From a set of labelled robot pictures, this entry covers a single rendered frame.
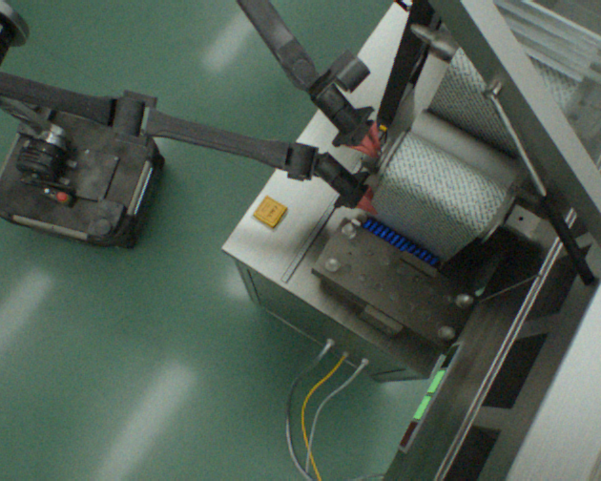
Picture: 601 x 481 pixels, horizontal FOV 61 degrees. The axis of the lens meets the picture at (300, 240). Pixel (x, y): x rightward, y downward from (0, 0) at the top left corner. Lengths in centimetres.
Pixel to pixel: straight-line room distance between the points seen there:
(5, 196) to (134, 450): 119
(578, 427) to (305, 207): 97
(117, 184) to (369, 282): 135
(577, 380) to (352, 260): 72
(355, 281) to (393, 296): 10
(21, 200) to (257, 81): 123
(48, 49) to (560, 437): 286
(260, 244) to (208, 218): 102
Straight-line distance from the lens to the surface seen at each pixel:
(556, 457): 70
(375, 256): 131
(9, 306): 262
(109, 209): 225
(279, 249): 143
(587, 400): 72
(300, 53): 110
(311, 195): 148
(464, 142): 124
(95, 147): 243
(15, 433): 255
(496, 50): 51
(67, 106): 120
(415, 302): 130
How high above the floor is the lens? 228
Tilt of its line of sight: 74 degrees down
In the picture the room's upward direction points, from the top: 4 degrees clockwise
